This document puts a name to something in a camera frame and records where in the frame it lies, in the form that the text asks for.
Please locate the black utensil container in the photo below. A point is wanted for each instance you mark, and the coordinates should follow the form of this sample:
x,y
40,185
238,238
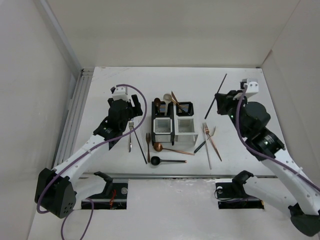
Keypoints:
x,y
162,123

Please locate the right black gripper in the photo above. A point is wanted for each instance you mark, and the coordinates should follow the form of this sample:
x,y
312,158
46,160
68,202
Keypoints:
x,y
223,100

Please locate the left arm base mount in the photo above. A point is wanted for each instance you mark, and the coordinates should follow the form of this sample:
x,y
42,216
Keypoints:
x,y
106,193

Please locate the brown wooden spoon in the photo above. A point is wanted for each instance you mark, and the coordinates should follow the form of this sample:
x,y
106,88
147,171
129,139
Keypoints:
x,y
157,104

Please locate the white utensil container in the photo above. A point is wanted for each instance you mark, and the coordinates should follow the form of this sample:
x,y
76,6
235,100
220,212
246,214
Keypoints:
x,y
184,123

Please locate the aluminium frame rail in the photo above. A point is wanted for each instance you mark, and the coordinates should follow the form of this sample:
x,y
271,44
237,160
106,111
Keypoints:
x,y
79,85

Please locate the silver metal fork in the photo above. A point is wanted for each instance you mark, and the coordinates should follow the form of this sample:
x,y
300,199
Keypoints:
x,y
131,127

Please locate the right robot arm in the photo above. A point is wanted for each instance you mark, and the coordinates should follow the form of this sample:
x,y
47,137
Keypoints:
x,y
302,202

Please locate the beige plastic spoon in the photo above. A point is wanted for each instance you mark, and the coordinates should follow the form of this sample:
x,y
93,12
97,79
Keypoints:
x,y
167,98

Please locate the dark green chopstick piece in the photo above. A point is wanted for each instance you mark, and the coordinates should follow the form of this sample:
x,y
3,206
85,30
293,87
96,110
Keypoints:
x,y
199,147

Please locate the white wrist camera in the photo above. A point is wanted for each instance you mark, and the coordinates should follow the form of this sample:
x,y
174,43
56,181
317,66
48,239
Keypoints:
x,y
251,85
119,93

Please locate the copper round spoon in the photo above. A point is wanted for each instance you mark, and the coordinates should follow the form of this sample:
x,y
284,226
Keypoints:
x,y
159,147

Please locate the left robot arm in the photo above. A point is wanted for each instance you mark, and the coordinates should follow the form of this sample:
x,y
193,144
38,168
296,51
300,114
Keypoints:
x,y
59,190

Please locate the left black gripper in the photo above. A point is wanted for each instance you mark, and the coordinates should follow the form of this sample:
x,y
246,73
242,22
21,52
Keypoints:
x,y
134,111

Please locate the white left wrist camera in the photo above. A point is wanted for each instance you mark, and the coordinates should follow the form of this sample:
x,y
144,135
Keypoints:
x,y
119,93

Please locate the black chopstick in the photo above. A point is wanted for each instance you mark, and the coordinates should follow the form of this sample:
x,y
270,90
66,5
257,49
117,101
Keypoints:
x,y
140,147

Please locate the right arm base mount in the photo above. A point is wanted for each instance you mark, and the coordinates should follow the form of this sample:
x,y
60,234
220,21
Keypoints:
x,y
230,194

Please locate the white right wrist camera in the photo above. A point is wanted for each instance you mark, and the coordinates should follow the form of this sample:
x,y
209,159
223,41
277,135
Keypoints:
x,y
251,85

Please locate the black round spoon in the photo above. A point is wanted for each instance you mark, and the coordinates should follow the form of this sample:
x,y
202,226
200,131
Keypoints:
x,y
155,161

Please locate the copper fork with tines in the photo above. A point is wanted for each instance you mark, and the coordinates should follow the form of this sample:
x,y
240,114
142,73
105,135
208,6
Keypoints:
x,y
207,131

